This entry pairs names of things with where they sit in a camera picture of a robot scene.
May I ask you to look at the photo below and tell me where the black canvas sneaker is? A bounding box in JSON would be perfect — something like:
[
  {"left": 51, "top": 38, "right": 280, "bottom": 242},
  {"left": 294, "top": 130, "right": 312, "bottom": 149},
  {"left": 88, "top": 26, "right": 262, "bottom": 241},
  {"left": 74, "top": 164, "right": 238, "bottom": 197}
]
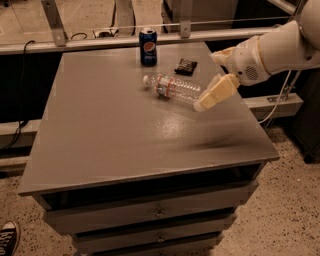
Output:
[{"left": 0, "top": 221, "right": 21, "bottom": 256}]

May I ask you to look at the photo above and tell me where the white cable on right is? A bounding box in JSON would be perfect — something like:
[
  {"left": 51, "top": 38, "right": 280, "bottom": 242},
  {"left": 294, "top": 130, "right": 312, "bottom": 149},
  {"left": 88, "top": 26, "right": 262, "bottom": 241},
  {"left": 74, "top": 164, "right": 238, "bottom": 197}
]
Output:
[{"left": 258, "top": 69, "right": 294, "bottom": 125}]

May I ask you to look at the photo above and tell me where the metal railing frame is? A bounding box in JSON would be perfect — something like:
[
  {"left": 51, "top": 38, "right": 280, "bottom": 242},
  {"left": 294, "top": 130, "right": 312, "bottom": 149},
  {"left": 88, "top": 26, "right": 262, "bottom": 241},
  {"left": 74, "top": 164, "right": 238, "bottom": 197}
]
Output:
[{"left": 0, "top": 0, "right": 320, "bottom": 56}]

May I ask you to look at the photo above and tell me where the dark snack packet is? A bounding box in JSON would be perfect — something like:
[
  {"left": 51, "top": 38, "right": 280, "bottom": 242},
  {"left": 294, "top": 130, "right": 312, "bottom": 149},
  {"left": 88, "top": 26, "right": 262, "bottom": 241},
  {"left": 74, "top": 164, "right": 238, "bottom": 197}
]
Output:
[{"left": 175, "top": 58, "right": 197, "bottom": 76}]

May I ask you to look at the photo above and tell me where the blue pepsi soda can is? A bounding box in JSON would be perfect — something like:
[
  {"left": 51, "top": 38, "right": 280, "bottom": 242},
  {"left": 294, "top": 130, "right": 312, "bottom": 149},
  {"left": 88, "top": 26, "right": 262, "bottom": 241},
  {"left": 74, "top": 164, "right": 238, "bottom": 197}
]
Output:
[{"left": 139, "top": 27, "right": 157, "bottom": 67}]

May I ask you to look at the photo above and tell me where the black cable on left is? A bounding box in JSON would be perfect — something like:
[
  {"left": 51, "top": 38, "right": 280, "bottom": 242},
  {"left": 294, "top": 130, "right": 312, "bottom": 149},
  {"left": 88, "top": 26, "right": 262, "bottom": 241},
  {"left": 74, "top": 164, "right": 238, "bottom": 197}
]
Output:
[{"left": 0, "top": 39, "right": 36, "bottom": 152}]

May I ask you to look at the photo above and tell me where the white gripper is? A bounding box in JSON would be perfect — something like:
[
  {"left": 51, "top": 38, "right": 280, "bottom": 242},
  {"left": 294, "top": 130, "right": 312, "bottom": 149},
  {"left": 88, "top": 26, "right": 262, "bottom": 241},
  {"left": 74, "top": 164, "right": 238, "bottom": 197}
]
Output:
[{"left": 193, "top": 36, "right": 270, "bottom": 112}]

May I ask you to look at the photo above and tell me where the white power strip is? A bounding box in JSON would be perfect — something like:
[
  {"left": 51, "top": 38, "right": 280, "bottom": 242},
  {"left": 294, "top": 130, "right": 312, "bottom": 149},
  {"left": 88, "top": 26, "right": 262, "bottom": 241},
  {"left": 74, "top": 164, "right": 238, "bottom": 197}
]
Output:
[{"left": 93, "top": 29, "right": 118, "bottom": 38}]

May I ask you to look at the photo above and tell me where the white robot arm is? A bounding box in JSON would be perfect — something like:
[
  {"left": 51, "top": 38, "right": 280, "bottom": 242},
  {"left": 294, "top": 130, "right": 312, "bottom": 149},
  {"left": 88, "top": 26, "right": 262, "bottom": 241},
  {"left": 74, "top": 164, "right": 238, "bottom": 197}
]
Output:
[{"left": 193, "top": 0, "right": 320, "bottom": 112}]

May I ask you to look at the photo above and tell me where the grey drawer cabinet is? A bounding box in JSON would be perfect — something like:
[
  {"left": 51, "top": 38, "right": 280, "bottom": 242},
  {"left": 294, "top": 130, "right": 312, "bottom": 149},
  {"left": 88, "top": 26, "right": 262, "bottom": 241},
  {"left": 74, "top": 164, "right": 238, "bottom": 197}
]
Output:
[{"left": 19, "top": 48, "right": 278, "bottom": 256}]

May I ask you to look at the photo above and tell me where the clear plastic water bottle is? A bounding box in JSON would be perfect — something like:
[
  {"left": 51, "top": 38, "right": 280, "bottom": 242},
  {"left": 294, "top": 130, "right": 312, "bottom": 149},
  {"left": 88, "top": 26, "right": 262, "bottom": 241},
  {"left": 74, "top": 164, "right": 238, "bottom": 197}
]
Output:
[{"left": 143, "top": 73, "right": 202, "bottom": 104}]

